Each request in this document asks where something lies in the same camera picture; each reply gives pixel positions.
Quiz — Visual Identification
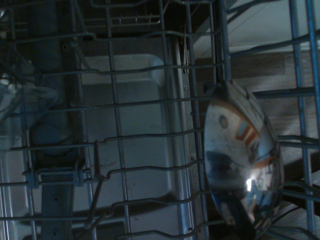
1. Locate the clear plastic container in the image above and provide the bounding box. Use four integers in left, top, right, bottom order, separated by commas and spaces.
0, 36, 60, 121

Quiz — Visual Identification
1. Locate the white-handled metal spoon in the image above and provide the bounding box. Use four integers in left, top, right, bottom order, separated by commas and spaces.
203, 79, 286, 240

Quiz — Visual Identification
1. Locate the grey wire dishwasher rack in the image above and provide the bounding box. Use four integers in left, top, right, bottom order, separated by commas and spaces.
0, 0, 320, 240

